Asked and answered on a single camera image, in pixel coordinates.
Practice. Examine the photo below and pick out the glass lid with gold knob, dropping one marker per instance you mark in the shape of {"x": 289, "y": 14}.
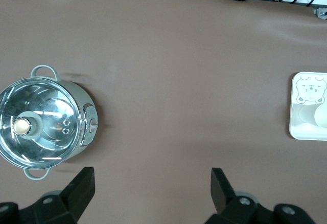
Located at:
{"x": 48, "y": 121}

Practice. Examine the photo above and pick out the white paper cup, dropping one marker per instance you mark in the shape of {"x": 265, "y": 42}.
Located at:
{"x": 320, "y": 116}

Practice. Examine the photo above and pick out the white tray with bear print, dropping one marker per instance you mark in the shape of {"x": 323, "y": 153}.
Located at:
{"x": 296, "y": 129}

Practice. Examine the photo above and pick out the grey metal bracket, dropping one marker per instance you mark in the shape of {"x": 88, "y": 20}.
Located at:
{"x": 320, "y": 13}

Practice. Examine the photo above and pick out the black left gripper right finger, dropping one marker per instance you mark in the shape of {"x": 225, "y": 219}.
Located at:
{"x": 222, "y": 196}

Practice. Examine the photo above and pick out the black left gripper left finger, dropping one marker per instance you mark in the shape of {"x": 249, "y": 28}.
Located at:
{"x": 74, "y": 196}

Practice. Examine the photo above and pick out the pale green electric cooking pot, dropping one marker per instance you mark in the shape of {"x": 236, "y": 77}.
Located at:
{"x": 76, "y": 93}

